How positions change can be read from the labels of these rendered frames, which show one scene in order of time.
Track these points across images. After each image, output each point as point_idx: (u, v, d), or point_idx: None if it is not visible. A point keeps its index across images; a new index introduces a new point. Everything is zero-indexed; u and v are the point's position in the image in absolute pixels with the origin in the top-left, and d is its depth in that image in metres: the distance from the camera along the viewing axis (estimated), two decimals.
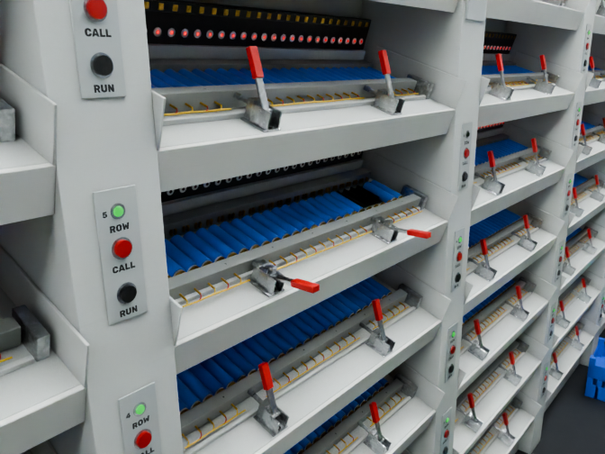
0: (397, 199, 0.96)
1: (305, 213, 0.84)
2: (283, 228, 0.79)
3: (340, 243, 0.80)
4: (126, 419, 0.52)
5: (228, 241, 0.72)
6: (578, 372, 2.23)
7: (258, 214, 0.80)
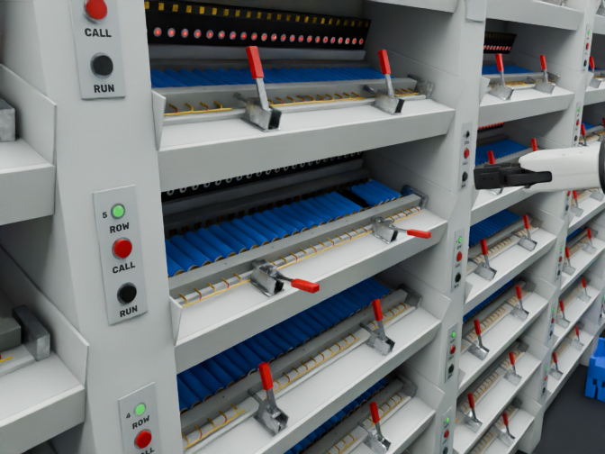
0: (397, 199, 0.96)
1: (305, 213, 0.84)
2: (283, 228, 0.79)
3: (340, 243, 0.80)
4: (126, 419, 0.52)
5: (228, 241, 0.72)
6: (578, 372, 2.23)
7: (258, 214, 0.80)
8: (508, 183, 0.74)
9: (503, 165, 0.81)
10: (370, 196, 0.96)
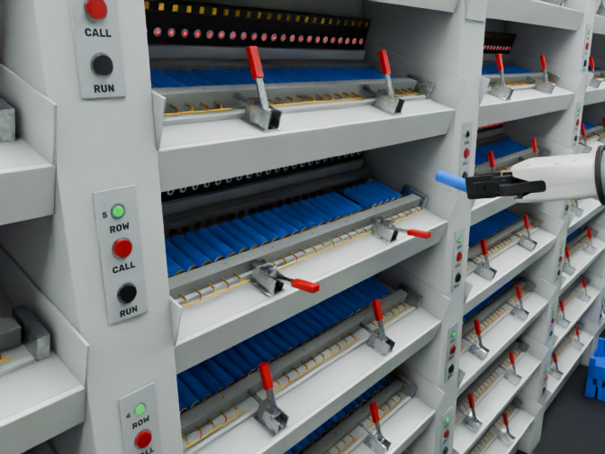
0: (397, 199, 0.96)
1: (305, 213, 0.84)
2: (283, 228, 0.79)
3: (340, 243, 0.80)
4: (126, 419, 0.52)
5: (228, 241, 0.72)
6: (578, 372, 2.23)
7: (258, 214, 0.80)
8: (500, 193, 0.71)
9: (493, 174, 0.77)
10: (370, 196, 0.96)
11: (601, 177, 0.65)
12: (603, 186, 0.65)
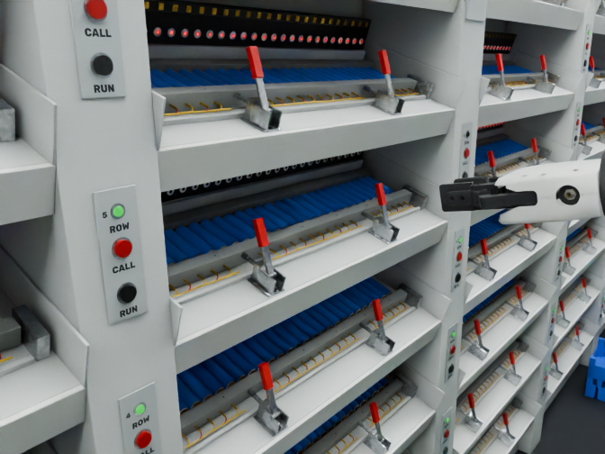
0: (388, 194, 0.97)
1: (298, 208, 0.85)
2: (275, 222, 0.80)
3: (330, 237, 0.81)
4: (126, 419, 0.52)
5: (220, 236, 0.73)
6: (578, 372, 2.23)
7: (251, 210, 0.80)
8: None
9: (470, 207, 0.62)
10: (363, 193, 0.96)
11: None
12: None
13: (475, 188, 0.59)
